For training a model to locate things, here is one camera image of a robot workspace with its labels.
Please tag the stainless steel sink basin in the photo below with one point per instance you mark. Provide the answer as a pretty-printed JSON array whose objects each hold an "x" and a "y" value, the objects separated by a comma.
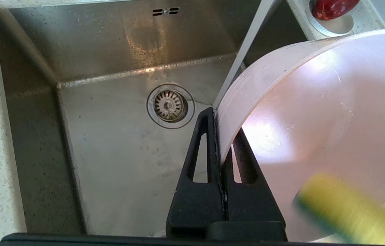
[{"x": 110, "y": 153}]

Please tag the yellow fish-shaped sponge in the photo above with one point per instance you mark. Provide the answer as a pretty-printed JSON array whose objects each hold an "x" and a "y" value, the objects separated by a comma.
[{"x": 349, "y": 212}]

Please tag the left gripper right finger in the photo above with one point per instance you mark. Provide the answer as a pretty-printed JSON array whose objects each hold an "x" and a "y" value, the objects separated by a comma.
[{"x": 250, "y": 205}]

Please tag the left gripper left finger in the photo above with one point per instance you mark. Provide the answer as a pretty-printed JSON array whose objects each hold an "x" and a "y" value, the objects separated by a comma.
[{"x": 196, "y": 205}]

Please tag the round metal drain strainer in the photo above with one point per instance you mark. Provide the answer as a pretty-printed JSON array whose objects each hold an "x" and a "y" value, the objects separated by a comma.
[{"x": 169, "y": 105}]

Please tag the small pale pink plate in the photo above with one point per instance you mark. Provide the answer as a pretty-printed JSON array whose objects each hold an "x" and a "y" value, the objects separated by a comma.
[{"x": 315, "y": 119}]

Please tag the dark red apple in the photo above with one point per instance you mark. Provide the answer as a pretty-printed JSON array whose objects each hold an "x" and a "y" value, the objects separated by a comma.
[{"x": 334, "y": 7}]

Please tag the small white fruit dish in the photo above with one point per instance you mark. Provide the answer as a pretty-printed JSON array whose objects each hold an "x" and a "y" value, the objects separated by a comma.
[{"x": 336, "y": 27}]

